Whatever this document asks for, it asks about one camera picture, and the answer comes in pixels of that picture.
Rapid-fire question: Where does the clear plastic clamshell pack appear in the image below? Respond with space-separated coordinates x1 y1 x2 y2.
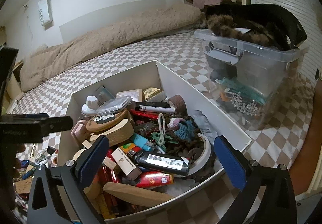
97 96 132 116

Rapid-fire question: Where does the clear plastic storage bin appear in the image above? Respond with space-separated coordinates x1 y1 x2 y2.
194 30 307 130

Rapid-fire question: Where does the black lighter barcode label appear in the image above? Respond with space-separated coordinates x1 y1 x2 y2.
128 149 192 177

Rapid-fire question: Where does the wooden bedside shelf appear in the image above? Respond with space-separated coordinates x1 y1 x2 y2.
3 60 24 113

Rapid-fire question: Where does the checkered bed sheet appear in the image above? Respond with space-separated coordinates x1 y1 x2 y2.
14 32 314 223

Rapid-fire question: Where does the white round jar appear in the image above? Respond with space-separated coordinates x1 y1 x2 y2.
81 96 99 116

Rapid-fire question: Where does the white black lighter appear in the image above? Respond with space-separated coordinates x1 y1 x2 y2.
135 102 175 114

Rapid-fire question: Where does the hanging white paper bag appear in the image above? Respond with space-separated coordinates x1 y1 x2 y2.
38 0 53 29

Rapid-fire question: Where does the white cardboard shoe box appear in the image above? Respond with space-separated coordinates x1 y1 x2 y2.
56 60 253 224

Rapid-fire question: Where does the brown tape roll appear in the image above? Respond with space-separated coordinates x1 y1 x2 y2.
168 95 187 115

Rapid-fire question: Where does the silver tiara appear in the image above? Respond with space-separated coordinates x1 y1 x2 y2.
230 93 261 116

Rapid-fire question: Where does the carved wooden plaque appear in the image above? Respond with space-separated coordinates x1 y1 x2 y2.
15 177 33 194

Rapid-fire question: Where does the beige duvet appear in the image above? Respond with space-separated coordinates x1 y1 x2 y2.
20 4 202 92

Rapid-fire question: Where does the gold white small box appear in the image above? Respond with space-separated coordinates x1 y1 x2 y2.
142 87 162 101

